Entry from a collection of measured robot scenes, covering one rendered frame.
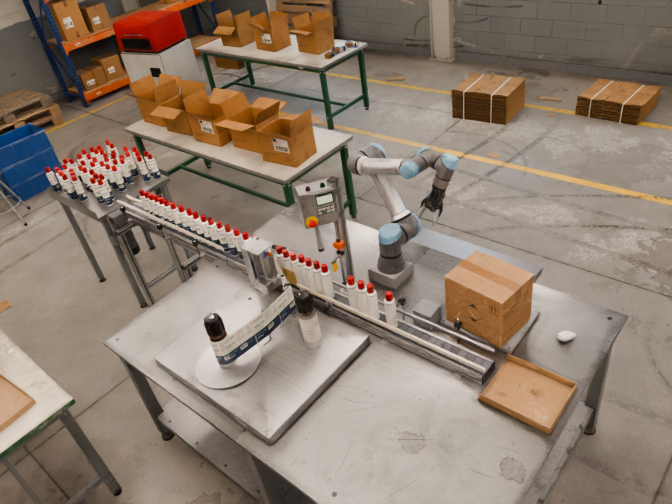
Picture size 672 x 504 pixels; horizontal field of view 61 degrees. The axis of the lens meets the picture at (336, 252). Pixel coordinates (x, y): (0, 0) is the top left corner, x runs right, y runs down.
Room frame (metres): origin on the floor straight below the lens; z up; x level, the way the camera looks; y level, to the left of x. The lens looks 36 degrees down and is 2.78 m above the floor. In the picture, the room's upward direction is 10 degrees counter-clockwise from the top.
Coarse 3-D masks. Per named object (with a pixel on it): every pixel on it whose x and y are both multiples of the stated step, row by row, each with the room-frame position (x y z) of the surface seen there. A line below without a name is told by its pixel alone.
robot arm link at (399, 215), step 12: (372, 144) 2.65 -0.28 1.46; (372, 156) 2.57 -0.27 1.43; (384, 156) 2.62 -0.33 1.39; (384, 180) 2.53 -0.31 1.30; (384, 192) 2.50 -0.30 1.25; (396, 192) 2.51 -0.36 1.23; (396, 204) 2.47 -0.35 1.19; (396, 216) 2.44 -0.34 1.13; (408, 216) 2.43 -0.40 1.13; (408, 228) 2.38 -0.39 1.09; (420, 228) 2.42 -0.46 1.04; (408, 240) 2.36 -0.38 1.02
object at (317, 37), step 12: (312, 12) 6.86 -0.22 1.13; (300, 24) 6.75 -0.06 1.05; (312, 24) 6.84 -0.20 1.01; (324, 24) 6.49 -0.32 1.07; (300, 36) 6.61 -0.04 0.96; (312, 36) 6.46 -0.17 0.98; (324, 36) 6.49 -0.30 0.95; (300, 48) 6.64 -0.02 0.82; (312, 48) 6.48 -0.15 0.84; (324, 48) 6.48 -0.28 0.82
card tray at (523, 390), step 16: (512, 368) 1.58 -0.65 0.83; (528, 368) 1.56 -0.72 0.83; (496, 384) 1.51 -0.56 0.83; (512, 384) 1.50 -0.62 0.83; (528, 384) 1.48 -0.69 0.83; (544, 384) 1.47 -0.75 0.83; (560, 384) 1.46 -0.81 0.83; (576, 384) 1.42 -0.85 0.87; (480, 400) 1.45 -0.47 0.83; (496, 400) 1.43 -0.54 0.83; (512, 400) 1.42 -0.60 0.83; (528, 400) 1.41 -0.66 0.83; (544, 400) 1.39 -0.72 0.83; (560, 400) 1.38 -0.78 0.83; (512, 416) 1.35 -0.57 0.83; (528, 416) 1.33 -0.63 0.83; (544, 416) 1.32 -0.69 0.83
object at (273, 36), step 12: (264, 12) 7.24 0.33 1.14; (276, 12) 7.16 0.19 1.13; (252, 24) 6.90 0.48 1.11; (264, 24) 7.19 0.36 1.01; (276, 24) 6.87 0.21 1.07; (264, 36) 6.91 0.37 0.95; (276, 36) 6.85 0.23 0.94; (288, 36) 6.97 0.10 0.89; (264, 48) 6.95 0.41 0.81; (276, 48) 6.83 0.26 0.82
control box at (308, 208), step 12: (324, 180) 2.33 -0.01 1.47; (300, 192) 2.26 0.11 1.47; (312, 192) 2.25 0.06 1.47; (324, 192) 2.25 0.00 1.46; (300, 204) 2.24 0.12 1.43; (312, 204) 2.24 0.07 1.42; (324, 204) 2.25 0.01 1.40; (312, 216) 2.24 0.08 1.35; (324, 216) 2.25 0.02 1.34; (336, 216) 2.25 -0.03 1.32
